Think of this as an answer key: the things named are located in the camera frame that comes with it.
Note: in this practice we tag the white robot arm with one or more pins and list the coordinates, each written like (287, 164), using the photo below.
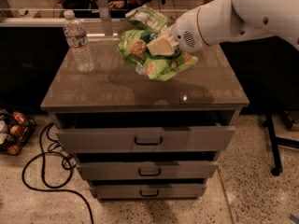
(229, 21)

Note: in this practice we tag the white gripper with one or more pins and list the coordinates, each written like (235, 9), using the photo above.
(184, 32)

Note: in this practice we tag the bottom grey drawer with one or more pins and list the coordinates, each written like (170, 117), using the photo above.
(160, 191)

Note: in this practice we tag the black stand base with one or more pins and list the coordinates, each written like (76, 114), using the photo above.
(275, 142)

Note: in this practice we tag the grey drawer cabinet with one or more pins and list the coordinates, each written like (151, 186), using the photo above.
(113, 95)

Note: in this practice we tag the middle grey drawer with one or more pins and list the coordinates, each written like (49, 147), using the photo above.
(146, 170)

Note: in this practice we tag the clear plastic water bottle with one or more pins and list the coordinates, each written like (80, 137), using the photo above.
(78, 42)

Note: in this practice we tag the green rice chip bag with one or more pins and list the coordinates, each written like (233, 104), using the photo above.
(133, 49)

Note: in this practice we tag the top grey drawer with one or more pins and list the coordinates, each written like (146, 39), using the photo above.
(158, 139)

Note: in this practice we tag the black wire basket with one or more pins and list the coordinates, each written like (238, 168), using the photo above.
(15, 131)

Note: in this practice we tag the grey drawer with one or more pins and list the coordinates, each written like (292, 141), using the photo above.
(160, 191)
(146, 170)
(158, 139)

